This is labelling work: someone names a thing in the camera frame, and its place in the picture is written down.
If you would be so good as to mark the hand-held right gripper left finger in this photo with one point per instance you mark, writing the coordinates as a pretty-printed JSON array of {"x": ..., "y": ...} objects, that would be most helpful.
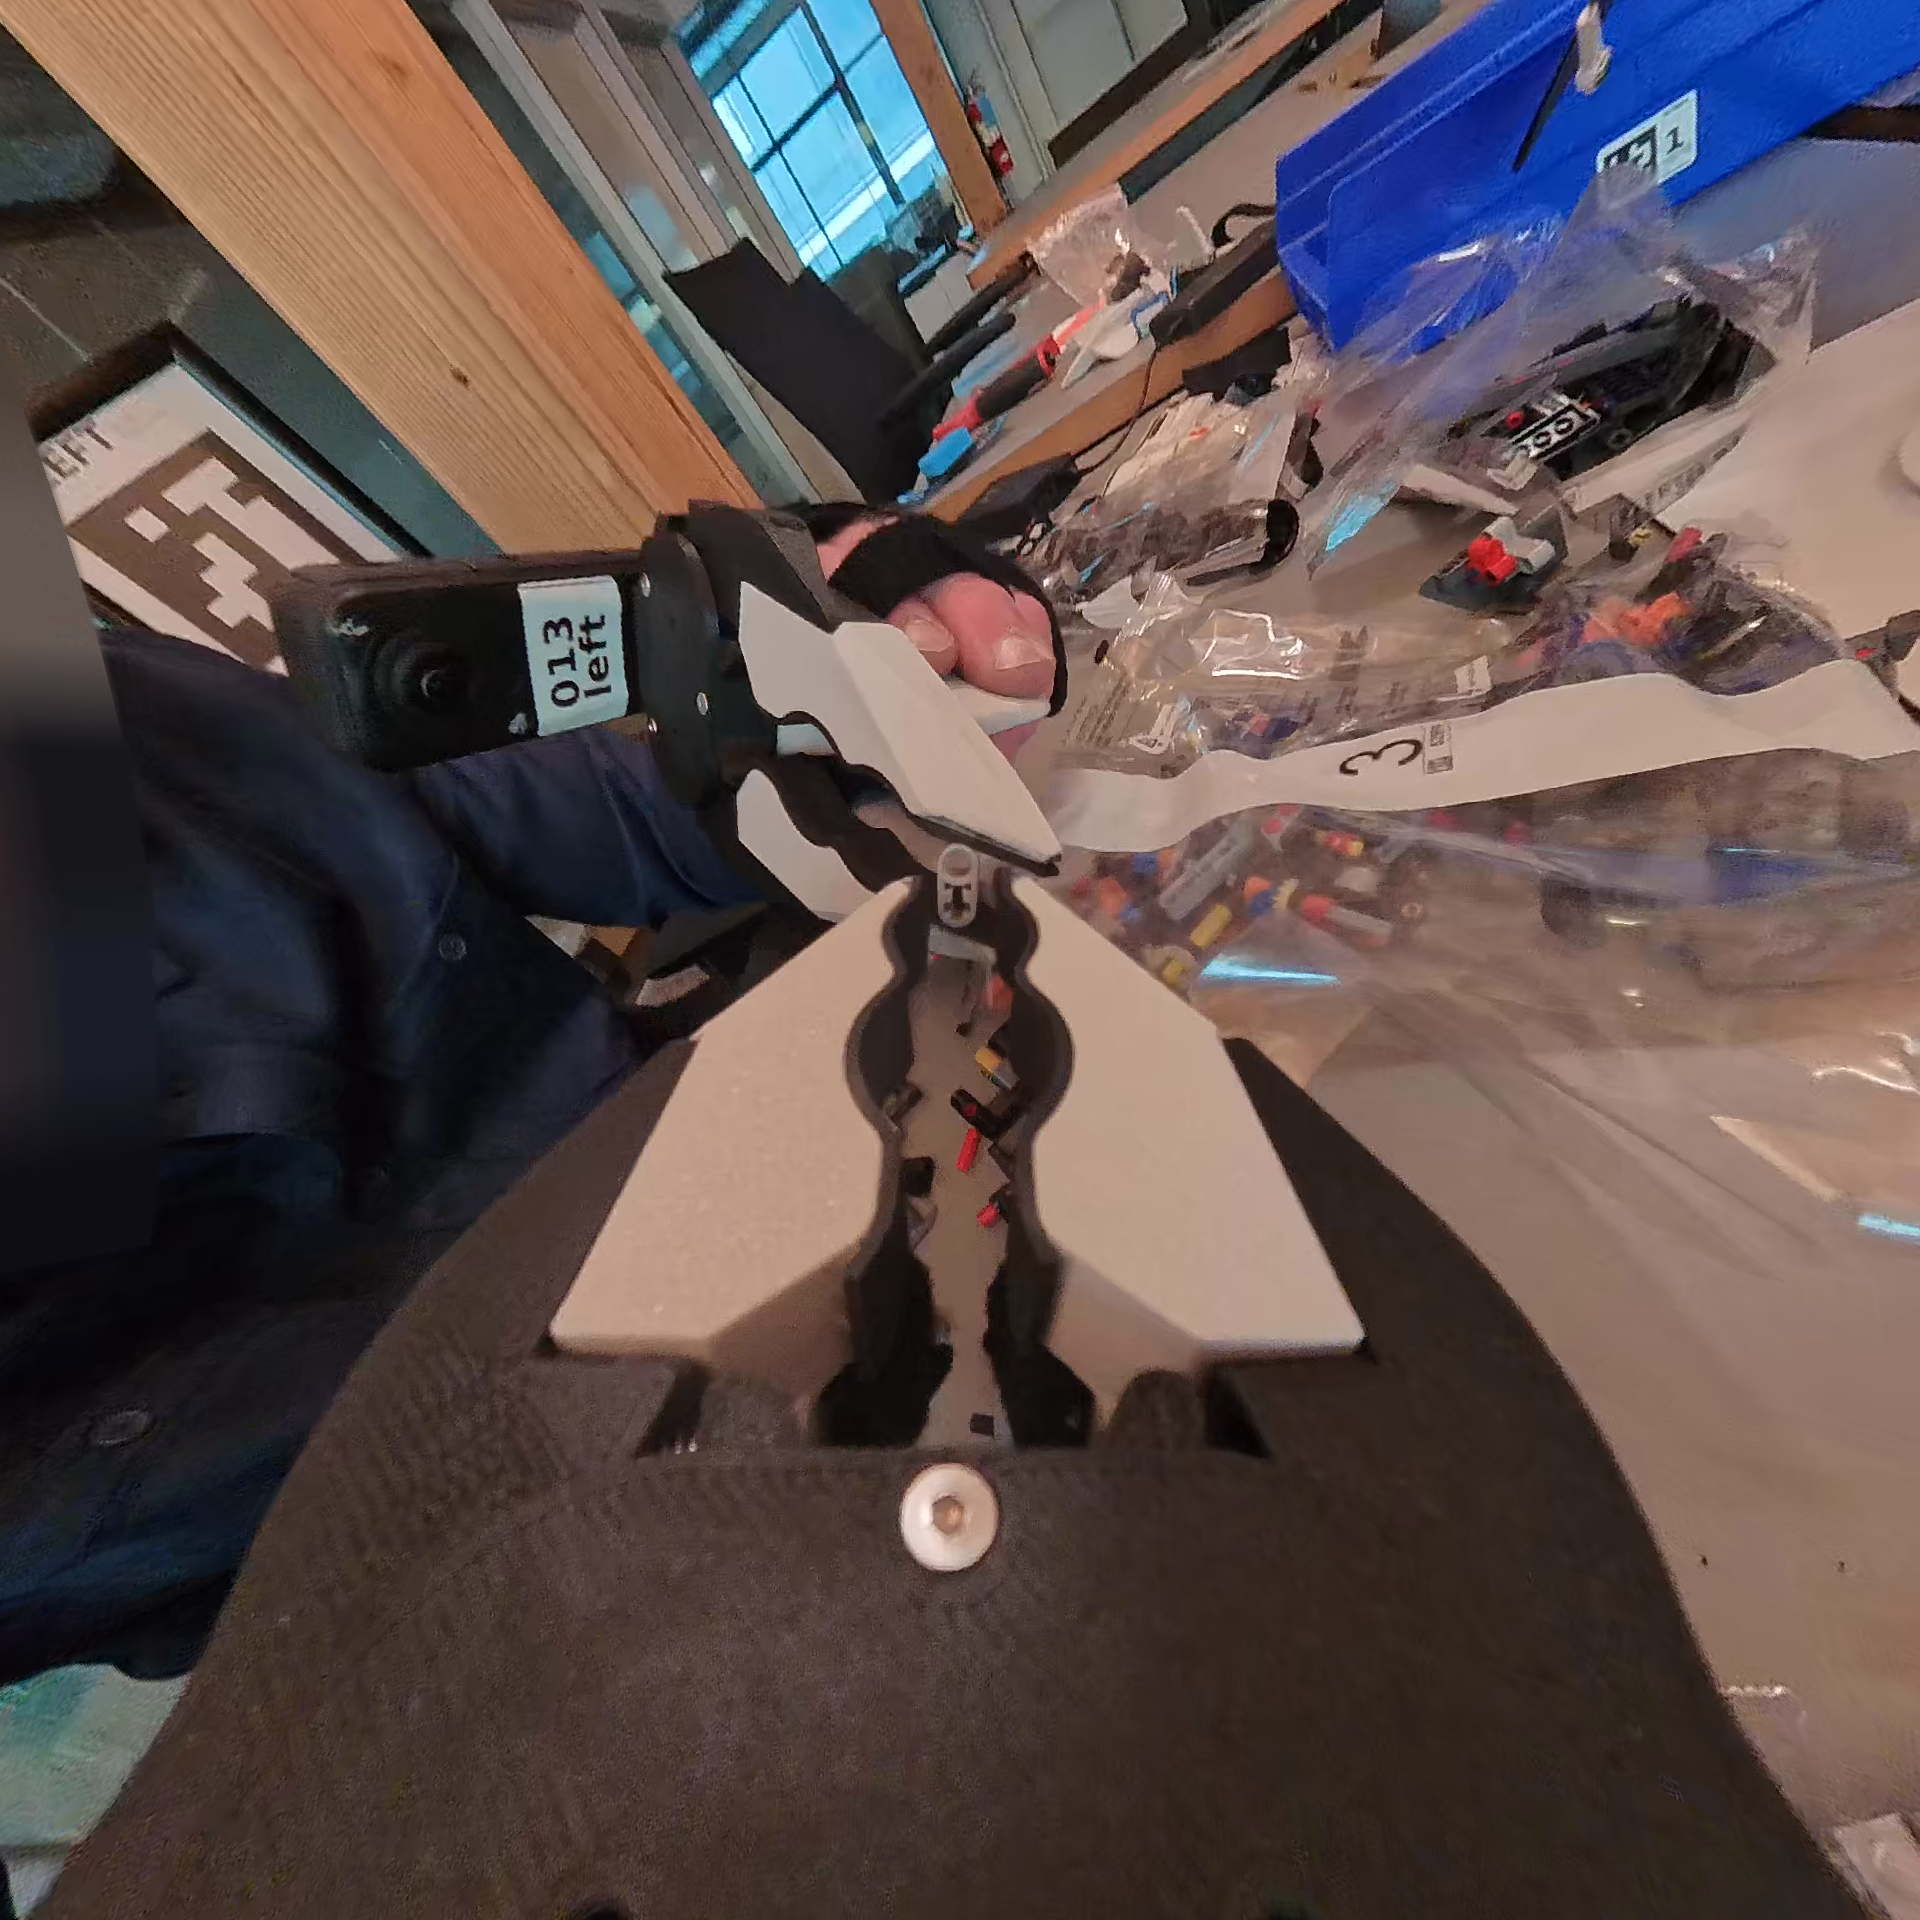
[{"x": 720, "y": 1201}]

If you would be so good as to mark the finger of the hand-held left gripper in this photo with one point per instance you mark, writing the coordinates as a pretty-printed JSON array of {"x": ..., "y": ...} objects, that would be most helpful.
[
  {"x": 780, "y": 839},
  {"x": 930, "y": 734}
]

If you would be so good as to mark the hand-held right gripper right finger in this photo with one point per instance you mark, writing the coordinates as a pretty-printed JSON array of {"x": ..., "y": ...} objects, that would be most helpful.
[{"x": 1185, "y": 1201}]

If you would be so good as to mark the grey lego connector piece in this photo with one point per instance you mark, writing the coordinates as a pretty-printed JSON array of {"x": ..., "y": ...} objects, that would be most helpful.
[{"x": 955, "y": 892}]

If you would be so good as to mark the pile of lego pieces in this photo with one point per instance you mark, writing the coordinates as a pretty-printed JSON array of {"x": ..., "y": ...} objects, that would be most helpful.
[{"x": 982, "y": 1109}]

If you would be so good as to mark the clear bags of parts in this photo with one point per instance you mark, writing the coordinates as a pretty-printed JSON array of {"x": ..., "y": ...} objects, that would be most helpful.
[{"x": 1651, "y": 729}]

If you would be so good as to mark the person's left forearm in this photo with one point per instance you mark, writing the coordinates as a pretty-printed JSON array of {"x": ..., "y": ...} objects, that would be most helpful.
[{"x": 600, "y": 839}]

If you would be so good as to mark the person's left hand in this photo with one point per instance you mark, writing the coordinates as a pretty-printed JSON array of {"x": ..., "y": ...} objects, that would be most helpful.
[{"x": 989, "y": 629}]

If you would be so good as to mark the white fiducial marker board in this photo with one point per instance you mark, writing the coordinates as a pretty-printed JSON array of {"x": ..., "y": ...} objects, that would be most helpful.
[{"x": 195, "y": 494}]

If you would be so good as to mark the red black hand tool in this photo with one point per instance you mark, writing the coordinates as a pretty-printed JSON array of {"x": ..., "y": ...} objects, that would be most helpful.
[{"x": 997, "y": 395}]

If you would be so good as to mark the black office chair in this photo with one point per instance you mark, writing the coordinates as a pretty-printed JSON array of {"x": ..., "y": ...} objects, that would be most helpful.
[{"x": 809, "y": 359}]

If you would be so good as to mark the white plastic object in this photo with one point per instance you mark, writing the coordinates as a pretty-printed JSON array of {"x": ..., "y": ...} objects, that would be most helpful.
[{"x": 1109, "y": 339}]

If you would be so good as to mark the person's dark blue shirt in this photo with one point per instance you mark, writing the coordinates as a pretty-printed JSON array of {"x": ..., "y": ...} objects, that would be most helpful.
[{"x": 300, "y": 1079}]

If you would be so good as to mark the wooden partition panel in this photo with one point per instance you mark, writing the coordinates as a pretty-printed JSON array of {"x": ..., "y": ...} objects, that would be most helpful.
[{"x": 374, "y": 225}]

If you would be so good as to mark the empty clear plastic bag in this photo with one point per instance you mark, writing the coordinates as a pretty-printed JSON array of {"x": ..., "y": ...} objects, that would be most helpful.
[{"x": 1651, "y": 1276}]

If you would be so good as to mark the small clear plastic bag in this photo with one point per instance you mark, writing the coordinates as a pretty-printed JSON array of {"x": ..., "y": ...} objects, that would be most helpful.
[{"x": 1088, "y": 241}]

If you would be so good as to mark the black power adapter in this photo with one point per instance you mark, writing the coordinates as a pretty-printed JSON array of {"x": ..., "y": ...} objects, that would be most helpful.
[{"x": 1214, "y": 284}]

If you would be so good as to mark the red fire extinguisher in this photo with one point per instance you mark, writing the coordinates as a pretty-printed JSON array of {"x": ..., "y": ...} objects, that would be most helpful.
[{"x": 987, "y": 135}]

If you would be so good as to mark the window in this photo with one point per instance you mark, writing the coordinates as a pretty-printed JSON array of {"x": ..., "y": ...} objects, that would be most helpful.
[{"x": 809, "y": 119}]

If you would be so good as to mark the blue plastic bin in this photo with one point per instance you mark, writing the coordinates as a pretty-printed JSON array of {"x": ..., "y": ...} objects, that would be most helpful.
[{"x": 1425, "y": 211}]

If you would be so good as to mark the clear bag with warning print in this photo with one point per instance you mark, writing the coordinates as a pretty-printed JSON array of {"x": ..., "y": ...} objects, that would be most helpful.
[{"x": 1634, "y": 489}]

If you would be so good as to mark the clear bag of dark parts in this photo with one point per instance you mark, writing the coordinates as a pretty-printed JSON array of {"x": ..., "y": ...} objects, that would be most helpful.
[{"x": 1621, "y": 377}]

